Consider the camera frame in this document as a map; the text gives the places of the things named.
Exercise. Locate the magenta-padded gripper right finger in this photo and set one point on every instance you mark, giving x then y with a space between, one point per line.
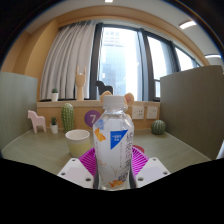
151 170

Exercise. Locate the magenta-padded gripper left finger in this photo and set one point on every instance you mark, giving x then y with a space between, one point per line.
78 171

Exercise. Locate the clear plastic water bottle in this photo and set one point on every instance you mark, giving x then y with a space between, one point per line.
113 143

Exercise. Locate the white and yellow cup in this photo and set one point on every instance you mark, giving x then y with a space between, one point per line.
78 143

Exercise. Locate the round green cactus ornament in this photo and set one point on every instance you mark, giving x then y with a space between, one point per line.
158 127

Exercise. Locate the small plant in white pot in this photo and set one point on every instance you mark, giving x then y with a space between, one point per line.
54 96
54 128

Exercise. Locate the round purple number sign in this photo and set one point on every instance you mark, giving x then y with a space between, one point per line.
90 118

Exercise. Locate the tall green cactus ornament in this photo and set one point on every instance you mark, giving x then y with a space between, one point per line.
67 117

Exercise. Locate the pink horse figurine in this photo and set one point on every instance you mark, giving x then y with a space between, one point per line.
36 120

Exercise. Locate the grey-green desk partition panel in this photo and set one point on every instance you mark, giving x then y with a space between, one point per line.
16 106
193 110

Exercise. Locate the beige plush mouse toy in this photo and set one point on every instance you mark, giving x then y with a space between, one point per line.
129 99

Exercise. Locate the wooden hand model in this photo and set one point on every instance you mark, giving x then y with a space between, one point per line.
80 86

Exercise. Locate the black horse figurine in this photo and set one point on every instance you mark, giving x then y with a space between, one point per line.
103 88

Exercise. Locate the white pleated curtain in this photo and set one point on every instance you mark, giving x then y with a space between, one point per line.
68 63

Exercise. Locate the dark-framed window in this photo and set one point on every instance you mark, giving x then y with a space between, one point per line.
123 60

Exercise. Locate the ceiling lights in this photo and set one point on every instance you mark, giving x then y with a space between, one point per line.
187 24

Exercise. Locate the white wall socket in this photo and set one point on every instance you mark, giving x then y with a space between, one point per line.
152 112
138 112

